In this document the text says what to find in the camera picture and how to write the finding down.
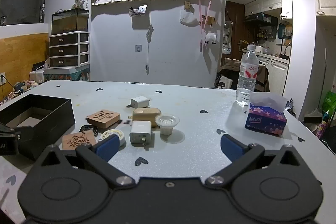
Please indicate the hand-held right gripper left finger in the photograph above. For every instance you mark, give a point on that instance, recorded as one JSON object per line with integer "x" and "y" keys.
{"x": 106, "y": 147}

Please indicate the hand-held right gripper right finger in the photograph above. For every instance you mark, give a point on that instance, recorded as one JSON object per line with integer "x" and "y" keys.
{"x": 231, "y": 146}

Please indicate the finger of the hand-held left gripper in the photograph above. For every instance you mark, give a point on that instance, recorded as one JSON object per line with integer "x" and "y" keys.
{"x": 6, "y": 130}
{"x": 24, "y": 133}

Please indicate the white yellow tape measure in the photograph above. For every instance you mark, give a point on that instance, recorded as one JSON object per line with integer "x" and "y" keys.
{"x": 113, "y": 133}

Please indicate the black key fob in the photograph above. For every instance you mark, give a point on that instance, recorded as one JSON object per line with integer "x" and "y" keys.
{"x": 88, "y": 128}

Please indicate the carved wooden coaster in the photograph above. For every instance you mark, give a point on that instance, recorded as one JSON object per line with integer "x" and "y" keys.
{"x": 77, "y": 141}
{"x": 103, "y": 117}

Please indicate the black cardboard box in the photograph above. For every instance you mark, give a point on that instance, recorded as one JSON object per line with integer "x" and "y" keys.
{"x": 56, "y": 119}

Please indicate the large white charger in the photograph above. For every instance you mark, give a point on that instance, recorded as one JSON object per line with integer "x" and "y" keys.
{"x": 140, "y": 132}

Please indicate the beige earbuds case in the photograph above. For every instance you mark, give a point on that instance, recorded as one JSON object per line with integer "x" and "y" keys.
{"x": 144, "y": 115}

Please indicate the small white charger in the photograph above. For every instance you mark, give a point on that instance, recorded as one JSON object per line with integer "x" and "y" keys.
{"x": 139, "y": 102}

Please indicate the clear plastic cup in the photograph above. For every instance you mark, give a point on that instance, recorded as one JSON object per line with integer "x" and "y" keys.
{"x": 167, "y": 123}

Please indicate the purple floral tissue box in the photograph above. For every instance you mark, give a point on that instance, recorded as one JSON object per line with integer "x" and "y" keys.
{"x": 265, "y": 119}

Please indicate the pile of plush toys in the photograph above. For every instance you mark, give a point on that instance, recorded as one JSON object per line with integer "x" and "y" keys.
{"x": 23, "y": 86}

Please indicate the white appliance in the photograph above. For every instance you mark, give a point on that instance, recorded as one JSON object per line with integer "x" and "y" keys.
{"x": 38, "y": 74}

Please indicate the white paper bag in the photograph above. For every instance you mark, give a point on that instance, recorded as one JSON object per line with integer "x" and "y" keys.
{"x": 225, "y": 82}

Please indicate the clear water bottle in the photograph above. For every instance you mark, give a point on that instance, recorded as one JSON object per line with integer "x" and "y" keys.
{"x": 246, "y": 77}

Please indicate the chair with brown jacket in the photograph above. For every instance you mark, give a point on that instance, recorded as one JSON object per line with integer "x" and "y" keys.
{"x": 231, "y": 66}

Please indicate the white drawer unit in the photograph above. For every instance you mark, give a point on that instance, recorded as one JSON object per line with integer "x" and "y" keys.
{"x": 68, "y": 49}

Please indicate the green bag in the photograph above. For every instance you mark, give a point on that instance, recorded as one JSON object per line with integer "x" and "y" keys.
{"x": 329, "y": 100}

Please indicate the white sheep plush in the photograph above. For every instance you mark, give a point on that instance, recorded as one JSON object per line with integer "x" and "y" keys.
{"x": 210, "y": 38}

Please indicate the black spice shelf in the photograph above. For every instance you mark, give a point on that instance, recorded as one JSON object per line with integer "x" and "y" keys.
{"x": 265, "y": 32}

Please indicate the glass fish tank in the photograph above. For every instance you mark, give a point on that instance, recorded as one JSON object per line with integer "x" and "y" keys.
{"x": 69, "y": 22}

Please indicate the dark wooden door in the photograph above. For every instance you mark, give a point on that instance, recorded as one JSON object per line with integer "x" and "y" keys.
{"x": 235, "y": 24}

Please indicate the pink ribbon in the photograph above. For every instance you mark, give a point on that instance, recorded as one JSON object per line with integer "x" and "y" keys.
{"x": 201, "y": 19}

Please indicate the white hanging bag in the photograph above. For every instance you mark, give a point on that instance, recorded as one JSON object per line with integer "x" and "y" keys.
{"x": 188, "y": 18}

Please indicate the white wall socket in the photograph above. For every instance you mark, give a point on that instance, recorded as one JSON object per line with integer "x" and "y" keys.
{"x": 2, "y": 78}

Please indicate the square wall hook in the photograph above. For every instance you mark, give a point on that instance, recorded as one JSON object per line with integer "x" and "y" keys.
{"x": 138, "y": 48}

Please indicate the clear wall holder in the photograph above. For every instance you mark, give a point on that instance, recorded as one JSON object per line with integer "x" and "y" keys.
{"x": 137, "y": 11}

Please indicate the white kitchen wall cabinets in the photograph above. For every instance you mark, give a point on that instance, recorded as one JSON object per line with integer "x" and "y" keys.
{"x": 270, "y": 2}

